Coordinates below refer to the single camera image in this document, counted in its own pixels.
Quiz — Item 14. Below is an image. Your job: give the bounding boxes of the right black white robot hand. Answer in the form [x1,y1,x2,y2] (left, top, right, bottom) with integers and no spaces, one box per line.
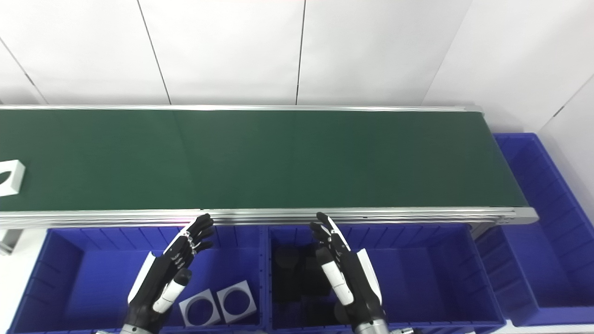
[310,212,387,328]

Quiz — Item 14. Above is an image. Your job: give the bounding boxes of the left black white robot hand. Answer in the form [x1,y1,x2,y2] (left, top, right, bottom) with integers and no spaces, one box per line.
[125,213,215,333]

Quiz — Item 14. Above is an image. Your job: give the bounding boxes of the white square part with hole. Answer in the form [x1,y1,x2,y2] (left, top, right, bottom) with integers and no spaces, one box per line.
[216,280,257,324]
[0,160,26,197]
[179,289,222,328]

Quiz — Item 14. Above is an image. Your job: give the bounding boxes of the blue plastic bin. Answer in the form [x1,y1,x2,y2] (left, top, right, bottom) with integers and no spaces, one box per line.
[476,133,594,327]
[265,224,506,334]
[7,226,267,334]

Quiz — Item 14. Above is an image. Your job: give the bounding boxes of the aluminium conveyor leg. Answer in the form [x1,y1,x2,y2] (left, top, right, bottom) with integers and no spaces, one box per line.
[0,228,23,255]
[469,223,497,239]

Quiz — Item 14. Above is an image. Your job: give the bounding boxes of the green conveyor belt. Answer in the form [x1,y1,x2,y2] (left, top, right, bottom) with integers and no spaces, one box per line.
[0,104,539,230]

